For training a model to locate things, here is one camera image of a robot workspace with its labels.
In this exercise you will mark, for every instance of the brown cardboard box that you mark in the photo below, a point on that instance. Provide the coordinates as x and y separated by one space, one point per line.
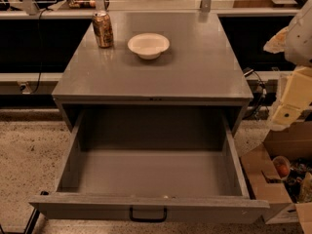
294 143

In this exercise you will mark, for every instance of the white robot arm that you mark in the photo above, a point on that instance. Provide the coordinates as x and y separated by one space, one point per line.
295 40

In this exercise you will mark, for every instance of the orange fruit in cup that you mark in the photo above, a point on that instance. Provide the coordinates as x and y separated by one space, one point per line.
282 166

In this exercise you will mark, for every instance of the black metal leg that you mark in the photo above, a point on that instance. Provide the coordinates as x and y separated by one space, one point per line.
31 222

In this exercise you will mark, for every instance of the grey top drawer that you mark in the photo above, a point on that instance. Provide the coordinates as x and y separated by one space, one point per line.
151 164

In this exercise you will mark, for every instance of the white paper bowl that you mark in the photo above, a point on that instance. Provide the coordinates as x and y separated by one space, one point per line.
148 45

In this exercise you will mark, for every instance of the coloured gripper body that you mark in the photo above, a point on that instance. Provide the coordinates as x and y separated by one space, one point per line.
300 41

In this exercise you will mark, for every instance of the gold soda can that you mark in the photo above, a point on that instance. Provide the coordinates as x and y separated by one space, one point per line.
103 29

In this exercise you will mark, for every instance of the grey metal drawer cabinet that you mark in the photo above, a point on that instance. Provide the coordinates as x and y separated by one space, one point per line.
199 68

